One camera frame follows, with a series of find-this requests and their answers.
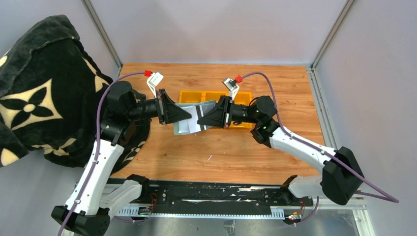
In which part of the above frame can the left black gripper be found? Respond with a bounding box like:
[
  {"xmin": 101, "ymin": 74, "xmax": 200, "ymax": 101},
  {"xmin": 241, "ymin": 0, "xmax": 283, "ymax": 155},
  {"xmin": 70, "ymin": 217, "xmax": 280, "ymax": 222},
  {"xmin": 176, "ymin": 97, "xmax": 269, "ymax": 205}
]
[{"xmin": 127, "ymin": 89, "xmax": 191, "ymax": 124}]

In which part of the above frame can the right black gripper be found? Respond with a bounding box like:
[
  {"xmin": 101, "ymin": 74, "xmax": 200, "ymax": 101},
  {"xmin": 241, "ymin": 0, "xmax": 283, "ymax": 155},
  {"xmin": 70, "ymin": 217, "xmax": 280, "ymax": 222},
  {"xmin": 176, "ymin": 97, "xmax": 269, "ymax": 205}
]
[{"xmin": 198, "ymin": 95, "xmax": 261, "ymax": 129}]

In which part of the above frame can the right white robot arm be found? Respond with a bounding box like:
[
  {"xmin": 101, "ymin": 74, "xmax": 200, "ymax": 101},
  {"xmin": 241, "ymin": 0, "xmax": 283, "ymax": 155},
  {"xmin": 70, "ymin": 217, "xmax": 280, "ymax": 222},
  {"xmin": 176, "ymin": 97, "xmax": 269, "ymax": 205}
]
[{"xmin": 197, "ymin": 95, "xmax": 363, "ymax": 206}]

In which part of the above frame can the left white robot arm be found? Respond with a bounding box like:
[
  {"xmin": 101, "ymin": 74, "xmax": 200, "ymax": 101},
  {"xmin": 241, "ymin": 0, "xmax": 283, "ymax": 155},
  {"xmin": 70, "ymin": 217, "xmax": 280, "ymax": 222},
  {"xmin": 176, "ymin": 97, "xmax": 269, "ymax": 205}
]
[{"xmin": 51, "ymin": 81, "xmax": 192, "ymax": 236}]

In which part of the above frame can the yellow three-compartment bin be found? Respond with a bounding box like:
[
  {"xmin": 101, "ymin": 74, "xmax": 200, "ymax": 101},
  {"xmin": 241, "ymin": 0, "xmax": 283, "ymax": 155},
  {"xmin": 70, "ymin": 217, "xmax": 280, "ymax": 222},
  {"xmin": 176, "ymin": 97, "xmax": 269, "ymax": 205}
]
[{"xmin": 177, "ymin": 90, "xmax": 254, "ymax": 129}]

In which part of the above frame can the black floral blanket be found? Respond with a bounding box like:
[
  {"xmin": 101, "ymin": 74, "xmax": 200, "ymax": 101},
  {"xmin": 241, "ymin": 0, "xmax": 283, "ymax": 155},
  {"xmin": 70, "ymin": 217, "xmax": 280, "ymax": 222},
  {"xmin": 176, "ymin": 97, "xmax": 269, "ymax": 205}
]
[{"xmin": 0, "ymin": 14, "xmax": 151, "ymax": 169}]

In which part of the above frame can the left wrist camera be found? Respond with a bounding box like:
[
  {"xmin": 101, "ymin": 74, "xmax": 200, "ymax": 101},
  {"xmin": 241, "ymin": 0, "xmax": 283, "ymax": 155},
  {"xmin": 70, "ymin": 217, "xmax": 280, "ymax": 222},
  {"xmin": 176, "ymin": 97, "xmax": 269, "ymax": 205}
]
[{"xmin": 147, "ymin": 72, "xmax": 164, "ymax": 98}]

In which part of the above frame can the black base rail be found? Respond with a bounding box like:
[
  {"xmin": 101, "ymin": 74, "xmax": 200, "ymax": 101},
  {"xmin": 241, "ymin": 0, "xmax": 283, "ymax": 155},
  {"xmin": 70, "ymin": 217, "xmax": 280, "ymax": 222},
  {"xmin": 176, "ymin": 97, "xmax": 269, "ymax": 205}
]
[{"xmin": 117, "ymin": 180, "xmax": 314, "ymax": 220}]

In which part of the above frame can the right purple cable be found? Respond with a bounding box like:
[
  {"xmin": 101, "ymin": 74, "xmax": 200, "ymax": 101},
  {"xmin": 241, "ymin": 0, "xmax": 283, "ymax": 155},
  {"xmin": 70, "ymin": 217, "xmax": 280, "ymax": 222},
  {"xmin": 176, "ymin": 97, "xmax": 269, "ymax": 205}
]
[{"xmin": 235, "ymin": 71, "xmax": 400, "ymax": 225}]

